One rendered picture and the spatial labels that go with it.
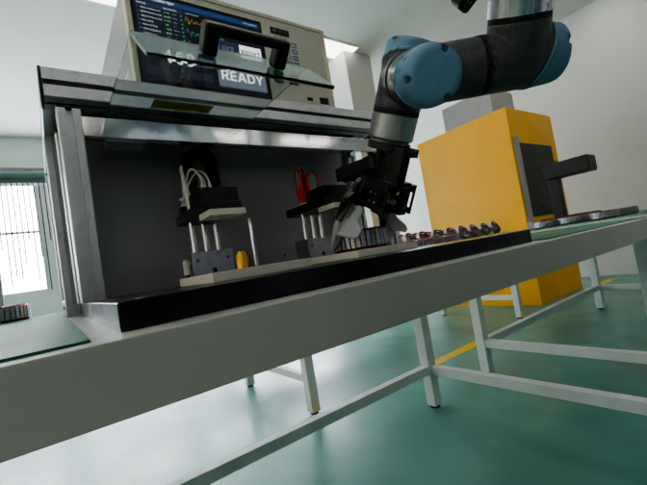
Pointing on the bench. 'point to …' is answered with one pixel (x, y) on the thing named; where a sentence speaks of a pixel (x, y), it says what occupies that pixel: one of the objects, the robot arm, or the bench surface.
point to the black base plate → (277, 283)
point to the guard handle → (209, 35)
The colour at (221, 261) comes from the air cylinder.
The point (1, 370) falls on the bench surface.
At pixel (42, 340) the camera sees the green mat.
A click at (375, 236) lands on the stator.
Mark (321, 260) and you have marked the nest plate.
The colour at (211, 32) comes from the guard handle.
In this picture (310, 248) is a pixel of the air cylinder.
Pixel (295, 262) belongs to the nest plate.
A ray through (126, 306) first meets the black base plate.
